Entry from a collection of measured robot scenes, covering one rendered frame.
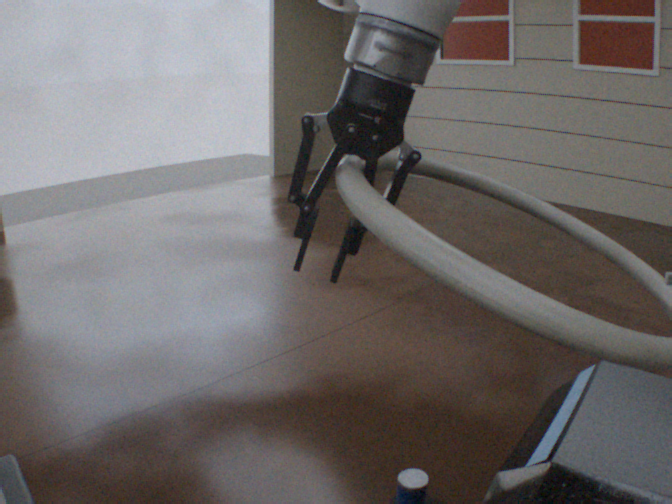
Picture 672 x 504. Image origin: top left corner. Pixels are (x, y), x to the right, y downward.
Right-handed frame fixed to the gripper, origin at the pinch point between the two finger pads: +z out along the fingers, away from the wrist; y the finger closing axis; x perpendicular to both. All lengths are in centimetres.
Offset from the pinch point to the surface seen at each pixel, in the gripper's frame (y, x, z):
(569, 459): 41.2, -7.8, 16.0
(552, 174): 291, 597, 38
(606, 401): 53, 6, 13
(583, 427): 46.1, -0.7, 15.1
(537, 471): 38.0, -7.3, 19.7
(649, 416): 59, 0, 11
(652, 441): 56, -6, 11
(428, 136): 130, 741, 71
